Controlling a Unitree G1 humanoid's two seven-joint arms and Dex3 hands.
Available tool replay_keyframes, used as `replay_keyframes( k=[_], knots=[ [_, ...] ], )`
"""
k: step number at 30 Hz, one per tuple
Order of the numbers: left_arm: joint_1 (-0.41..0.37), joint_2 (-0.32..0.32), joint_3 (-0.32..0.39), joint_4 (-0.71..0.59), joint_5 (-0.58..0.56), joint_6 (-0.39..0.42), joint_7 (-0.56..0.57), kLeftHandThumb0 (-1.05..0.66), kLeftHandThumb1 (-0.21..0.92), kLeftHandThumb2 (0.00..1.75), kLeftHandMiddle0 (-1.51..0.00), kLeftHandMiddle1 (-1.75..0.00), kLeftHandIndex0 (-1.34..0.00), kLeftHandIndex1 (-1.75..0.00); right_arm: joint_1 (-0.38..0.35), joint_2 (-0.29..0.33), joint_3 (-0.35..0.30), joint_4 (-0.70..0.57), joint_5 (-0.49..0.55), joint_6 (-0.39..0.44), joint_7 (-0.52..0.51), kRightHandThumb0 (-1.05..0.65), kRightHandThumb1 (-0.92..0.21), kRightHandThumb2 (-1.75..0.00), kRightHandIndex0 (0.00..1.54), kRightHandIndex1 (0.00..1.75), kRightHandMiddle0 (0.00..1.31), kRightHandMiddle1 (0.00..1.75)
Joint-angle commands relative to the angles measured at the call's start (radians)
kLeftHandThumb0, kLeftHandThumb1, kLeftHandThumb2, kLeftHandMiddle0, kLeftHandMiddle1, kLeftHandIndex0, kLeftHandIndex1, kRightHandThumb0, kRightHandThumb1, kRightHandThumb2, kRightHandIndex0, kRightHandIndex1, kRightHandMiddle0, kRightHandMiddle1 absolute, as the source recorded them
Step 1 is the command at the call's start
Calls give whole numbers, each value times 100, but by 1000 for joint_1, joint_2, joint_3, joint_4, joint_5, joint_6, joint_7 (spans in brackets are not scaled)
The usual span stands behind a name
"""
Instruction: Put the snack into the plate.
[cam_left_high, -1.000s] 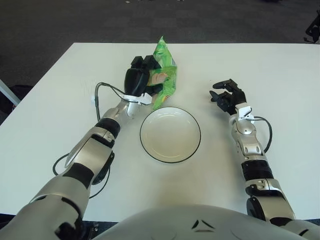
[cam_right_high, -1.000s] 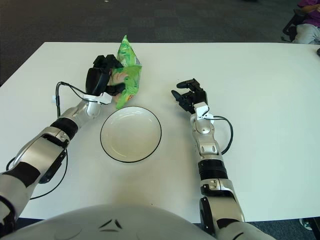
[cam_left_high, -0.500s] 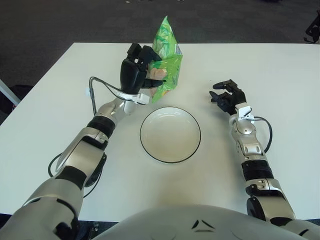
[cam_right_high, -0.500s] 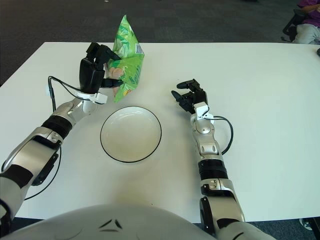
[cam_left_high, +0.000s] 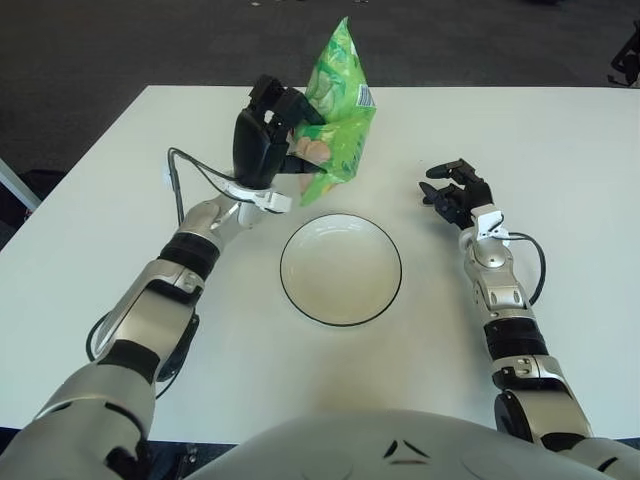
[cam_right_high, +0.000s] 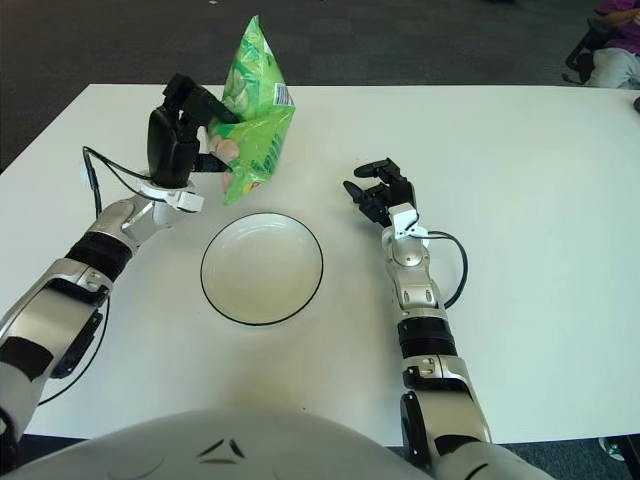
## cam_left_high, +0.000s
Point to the white table leg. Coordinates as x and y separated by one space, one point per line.
17 185

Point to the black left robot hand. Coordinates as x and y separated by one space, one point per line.
252 145

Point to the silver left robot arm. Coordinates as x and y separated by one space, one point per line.
145 310

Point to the black office chair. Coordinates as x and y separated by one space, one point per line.
627 55

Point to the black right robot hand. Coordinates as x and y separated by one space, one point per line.
475 197

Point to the grey robot torso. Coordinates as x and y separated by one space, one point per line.
325 450

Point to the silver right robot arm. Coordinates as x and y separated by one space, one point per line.
492 260

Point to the white plate black rim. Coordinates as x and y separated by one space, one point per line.
340 270

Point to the green snack bag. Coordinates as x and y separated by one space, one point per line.
345 140

